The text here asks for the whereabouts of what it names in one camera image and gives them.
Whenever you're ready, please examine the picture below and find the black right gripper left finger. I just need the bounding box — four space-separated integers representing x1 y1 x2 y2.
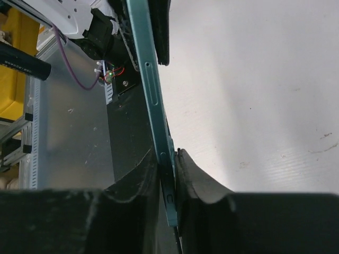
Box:
1 150 159 253

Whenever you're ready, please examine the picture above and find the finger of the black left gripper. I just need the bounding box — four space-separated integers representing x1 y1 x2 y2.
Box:
148 0 170 66
108 0 140 71

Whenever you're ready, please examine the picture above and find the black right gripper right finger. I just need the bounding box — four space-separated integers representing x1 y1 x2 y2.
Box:
175 149 338 253

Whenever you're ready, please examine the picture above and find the black smartphone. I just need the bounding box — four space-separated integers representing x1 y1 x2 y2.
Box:
127 1 177 226

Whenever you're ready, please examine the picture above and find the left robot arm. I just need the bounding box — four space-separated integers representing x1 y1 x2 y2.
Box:
22 1 139 70

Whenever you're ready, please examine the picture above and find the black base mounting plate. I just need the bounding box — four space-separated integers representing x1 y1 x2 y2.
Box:
107 62 153 182

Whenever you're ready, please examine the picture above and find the yellow bin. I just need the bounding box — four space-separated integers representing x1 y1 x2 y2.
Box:
1 8 40 121

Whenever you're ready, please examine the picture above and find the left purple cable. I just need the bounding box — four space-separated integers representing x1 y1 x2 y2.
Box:
51 23 103 90

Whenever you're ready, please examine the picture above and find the left white cable duct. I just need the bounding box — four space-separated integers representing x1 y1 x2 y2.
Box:
102 61 113 105

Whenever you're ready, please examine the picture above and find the aluminium extrusion rail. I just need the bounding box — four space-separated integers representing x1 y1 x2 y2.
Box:
1 77 35 189

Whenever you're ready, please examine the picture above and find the black foam roller handle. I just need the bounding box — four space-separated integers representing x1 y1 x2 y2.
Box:
1 42 51 80

